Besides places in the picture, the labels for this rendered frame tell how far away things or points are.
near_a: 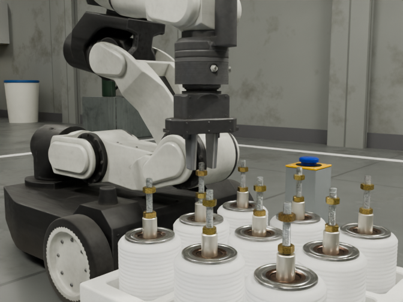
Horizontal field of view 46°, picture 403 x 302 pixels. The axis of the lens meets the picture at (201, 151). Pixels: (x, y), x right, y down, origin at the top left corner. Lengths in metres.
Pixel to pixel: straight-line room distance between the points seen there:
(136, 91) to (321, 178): 0.48
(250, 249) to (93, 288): 0.24
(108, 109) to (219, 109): 3.66
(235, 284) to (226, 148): 0.51
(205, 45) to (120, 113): 3.63
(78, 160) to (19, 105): 5.44
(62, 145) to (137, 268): 0.73
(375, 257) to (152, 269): 0.33
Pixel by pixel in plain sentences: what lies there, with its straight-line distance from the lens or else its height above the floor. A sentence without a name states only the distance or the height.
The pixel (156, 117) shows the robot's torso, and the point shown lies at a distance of 1.13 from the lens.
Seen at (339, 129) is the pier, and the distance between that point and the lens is 3.94.
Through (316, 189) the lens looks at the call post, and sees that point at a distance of 0.97.
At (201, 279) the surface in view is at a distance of 0.61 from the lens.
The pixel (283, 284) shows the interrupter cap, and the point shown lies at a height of 0.25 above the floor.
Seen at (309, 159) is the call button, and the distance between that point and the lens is 0.98.
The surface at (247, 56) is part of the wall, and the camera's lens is 4.50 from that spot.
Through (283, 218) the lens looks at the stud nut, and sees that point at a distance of 0.55.
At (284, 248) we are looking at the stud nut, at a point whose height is 0.29.
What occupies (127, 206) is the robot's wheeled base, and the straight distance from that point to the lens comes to 1.08.
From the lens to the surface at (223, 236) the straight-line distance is 0.78.
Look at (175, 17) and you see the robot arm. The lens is 0.74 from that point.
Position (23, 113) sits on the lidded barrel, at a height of 0.13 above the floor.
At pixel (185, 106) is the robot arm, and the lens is 0.74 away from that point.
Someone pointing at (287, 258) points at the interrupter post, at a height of 0.28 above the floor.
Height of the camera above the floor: 0.47
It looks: 8 degrees down
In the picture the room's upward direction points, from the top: straight up
